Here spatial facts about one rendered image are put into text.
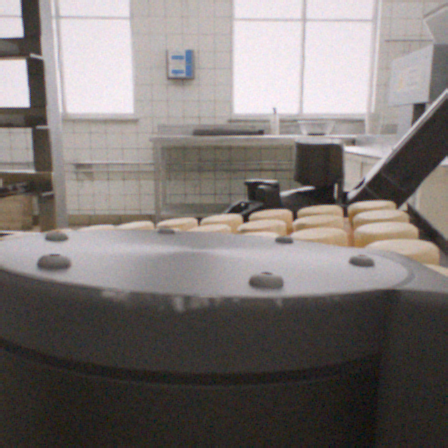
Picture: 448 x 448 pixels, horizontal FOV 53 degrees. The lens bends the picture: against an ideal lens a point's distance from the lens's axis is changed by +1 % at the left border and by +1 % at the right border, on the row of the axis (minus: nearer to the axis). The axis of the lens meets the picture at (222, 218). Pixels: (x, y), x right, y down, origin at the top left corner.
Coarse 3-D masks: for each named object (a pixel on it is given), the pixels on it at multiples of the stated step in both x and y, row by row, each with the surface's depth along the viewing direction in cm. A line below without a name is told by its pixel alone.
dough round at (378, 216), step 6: (378, 210) 45; (384, 210) 45; (390, 210) 45; (396, 210) 44; (360, 216) 44; (366, 216) 43; (372, 216) 43; (378, 216) 43; (384, 216) 42; (390, 216) 42; (396, 216) 42; (402, 216) 42; (354, 222) 43; (360, 222) 42; (366, 222) 42; (372, 222) 42; (378, 222) 41; (384, 222) 41; (402, 222) 41; (408, 222) 43; (354, 228) 44
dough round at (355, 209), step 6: (354, 204) 51; (360, 204) 50; (366, 204) 50; (372, 204) 49; (378, 204) 49; (384, 204) 48; (390, 204) 48; (348, 210) 50; (354, 210) 48; (360, 210) 48; (366, 210) 47; (372, 210) 47; (354, 216) 49
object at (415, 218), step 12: (408, 204) 51; (348, 216) 54; (408, 216) 51; (420, 216) 45; (420, 228) 45; (432, 228) 40; (420, 240) 40; (432, 240) 40; (444, 240) 36; (444, 252) 36; (444, 264) 33
